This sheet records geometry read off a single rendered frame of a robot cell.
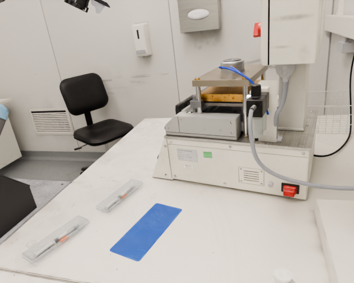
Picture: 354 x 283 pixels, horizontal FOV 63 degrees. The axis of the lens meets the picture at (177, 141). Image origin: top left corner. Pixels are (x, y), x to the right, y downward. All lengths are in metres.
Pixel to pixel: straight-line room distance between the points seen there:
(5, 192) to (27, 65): 2.44
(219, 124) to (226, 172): 0.16
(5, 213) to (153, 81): 1.92
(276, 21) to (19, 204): 0.92
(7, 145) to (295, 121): 3.04
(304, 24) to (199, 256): 0.61
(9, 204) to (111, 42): 2.00
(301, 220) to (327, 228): 0.10
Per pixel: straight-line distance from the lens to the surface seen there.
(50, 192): 1.20
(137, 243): 0.82
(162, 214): 0.91
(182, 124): 0.95
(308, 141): 0.90
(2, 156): 3.49
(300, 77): 0.93
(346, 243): 0.77
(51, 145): 3.54
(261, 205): 0.92
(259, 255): 0.77
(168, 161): 1.03
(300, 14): 0.80
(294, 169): 0.90
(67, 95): 2.66
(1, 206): 1.03
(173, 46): 2.57
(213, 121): 0.90
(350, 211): 0.87
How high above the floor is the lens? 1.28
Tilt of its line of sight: 22 degrees down
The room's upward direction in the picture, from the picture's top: 7 degrees counter-clockwise
